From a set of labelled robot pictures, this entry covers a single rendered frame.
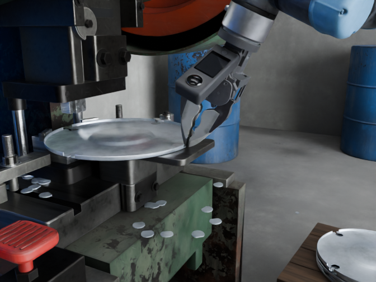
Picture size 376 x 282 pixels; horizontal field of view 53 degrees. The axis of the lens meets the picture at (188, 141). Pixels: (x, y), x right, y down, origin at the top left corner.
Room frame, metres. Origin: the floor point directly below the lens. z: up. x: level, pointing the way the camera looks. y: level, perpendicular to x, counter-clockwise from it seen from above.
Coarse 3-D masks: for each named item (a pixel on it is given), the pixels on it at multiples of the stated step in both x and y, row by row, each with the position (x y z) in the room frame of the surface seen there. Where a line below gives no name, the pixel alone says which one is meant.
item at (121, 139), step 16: (80, 128) 0.79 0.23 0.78; (96, 128) 0.79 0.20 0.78; (112, 128) 0.77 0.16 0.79; (128, 128) 0.77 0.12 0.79; (144, 128) 0.79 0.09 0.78; (160, 128) 0.79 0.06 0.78; (176, 128) 0.79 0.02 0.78; (48, 144) 0.67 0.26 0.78; (64, 144) 0.67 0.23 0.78; (80, 144) 0.67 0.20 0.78; (96, 144) 0.67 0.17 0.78; (112, 144) 0.66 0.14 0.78; (128, 144) 0.66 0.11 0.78; (144, 144) 0.67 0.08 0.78; (160, 144) 0.67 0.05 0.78; (96, 160) 0.58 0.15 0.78; (112, 160) 0.58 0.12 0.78
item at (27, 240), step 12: (12, 228) 0.40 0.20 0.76; (24, 228) 0.40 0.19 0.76; (36, 228) 0.40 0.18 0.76; (48, 228) 0.40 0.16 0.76; (0, 240) 0.37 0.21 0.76; (12, 240) 0.37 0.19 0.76; (24, 240) 0.37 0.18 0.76; (36, 240) 0.37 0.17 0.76; (48, 240) 0.37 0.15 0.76; (0, 252) 0.36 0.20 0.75; (12, 252) 0.35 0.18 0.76; (24, 252) 0.35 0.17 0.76; (36, 252) 0.36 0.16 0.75; (24, 264) 0.38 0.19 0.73
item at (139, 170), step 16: (208, 144) 0.68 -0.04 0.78; (128, 160) 0.66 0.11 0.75; (144, 160) 0.62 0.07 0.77; (160, 160) 0.60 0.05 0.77; (176, 160) 0.59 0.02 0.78; (192, 160) 0.62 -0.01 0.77; (112, 176) 0.68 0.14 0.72; (128, 176) 0.66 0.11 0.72; (144, 176) 0.70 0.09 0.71; (128, 192) 0.66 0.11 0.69; (144, 192) 0.70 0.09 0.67; (128, 208) 0.66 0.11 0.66
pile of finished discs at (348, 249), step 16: (320, 240) 1.00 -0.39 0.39; (336, 240) 1.00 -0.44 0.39; (352, 240) 1.00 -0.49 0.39; (368, 240) 1.00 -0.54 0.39; (320, 256) 0.91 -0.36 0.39; (336, 256) 0.92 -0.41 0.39; (352, 256) 0.91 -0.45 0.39; (368, 256) 0.91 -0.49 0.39; (336, 272) 0.85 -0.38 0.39; (352, 272) 0.85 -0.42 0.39; (368, 272) 0.85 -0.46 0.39
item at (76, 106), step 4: (76, 100) 0.76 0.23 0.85; (80, 100) 0.77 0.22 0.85; (84, 100) 0.78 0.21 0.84; (60, 104) 0.76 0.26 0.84; (64, 104) 0.76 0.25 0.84; (68, 104) 0.75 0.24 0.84; (72, 104) 0.76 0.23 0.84; (76, 104) 0.76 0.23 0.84; (80, 104) 0.77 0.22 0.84; (84, 104) 0.78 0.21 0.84; (64, 108) 0.76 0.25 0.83; (68, 108) 0.75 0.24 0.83; (72, 108) 0.76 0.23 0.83; (76, 108) 0.76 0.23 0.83; (80, 108) 0.77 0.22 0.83; (84, 108) 0.78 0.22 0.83; (64, 112) 0.76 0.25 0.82; (68, 112) 0.75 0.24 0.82; (72, 112) 0.76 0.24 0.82; (76, 112) 0.76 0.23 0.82
